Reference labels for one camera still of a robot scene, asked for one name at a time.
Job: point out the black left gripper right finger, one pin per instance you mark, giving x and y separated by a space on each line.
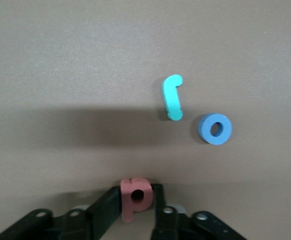
164 225

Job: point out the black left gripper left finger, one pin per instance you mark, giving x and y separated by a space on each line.
105 212

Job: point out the pink foam letter p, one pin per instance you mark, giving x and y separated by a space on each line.
128 200

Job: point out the teal foam letter j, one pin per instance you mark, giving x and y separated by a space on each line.
171 100

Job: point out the blue foam letter o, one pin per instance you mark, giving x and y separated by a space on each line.
205 130

